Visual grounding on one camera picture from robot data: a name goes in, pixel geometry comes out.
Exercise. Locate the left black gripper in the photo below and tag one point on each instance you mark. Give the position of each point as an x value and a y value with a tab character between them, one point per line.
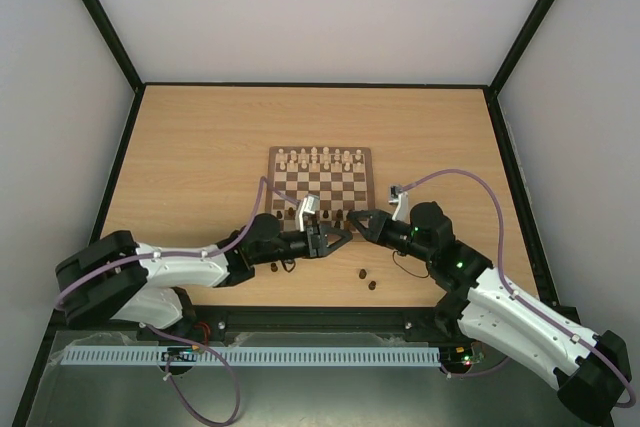
317	244

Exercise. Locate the white chess piece row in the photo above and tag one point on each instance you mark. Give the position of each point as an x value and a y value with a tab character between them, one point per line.
319	159

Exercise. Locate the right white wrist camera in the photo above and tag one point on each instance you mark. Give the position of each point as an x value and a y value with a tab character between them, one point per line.
399	199

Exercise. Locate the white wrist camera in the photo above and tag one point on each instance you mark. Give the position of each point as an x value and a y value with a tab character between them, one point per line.
399	199
308	206

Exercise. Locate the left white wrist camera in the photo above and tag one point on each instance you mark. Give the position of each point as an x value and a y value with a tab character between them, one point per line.
308	206

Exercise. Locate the black aluminium frame rail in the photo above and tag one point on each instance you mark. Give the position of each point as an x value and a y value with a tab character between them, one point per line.
411	324

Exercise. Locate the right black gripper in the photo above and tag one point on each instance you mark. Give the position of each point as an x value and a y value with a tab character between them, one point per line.
378	226

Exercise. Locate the grey slotted cable duct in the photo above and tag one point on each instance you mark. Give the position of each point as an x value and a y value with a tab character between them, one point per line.
253	356

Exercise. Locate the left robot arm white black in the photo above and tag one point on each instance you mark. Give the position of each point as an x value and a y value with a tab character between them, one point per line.
117	278

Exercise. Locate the wooden chess board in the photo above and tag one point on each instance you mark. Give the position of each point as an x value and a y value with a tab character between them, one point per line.
337	190

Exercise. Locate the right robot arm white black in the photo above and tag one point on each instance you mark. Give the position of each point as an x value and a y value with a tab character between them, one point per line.
588	370

